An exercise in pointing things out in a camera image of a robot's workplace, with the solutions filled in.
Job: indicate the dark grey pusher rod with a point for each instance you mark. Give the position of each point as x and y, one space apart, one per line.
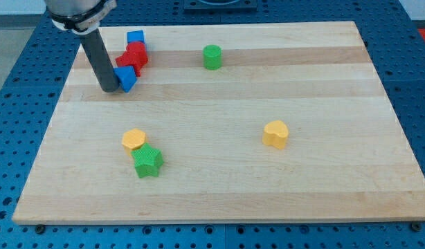
98 57

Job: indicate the green cylinder block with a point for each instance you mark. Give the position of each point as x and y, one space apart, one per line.
212 57

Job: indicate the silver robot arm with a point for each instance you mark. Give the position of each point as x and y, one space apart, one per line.
83 18

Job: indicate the yellow heart block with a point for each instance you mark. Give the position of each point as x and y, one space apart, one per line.
275 134

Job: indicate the blue cube block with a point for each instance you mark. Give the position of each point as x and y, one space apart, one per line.
135 36

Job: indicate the red star block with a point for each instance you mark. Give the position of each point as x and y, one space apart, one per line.
129 59

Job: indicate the red cylinder block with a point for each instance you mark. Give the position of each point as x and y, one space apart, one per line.
138 50

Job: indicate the blue triangle block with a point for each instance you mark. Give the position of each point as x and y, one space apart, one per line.
126 77

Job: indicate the yellow hexagon block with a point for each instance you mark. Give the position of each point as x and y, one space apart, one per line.
132 140

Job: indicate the green star block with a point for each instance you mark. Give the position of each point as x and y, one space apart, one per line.
147 161

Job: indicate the wooden board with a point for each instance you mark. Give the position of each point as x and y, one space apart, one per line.
347 158

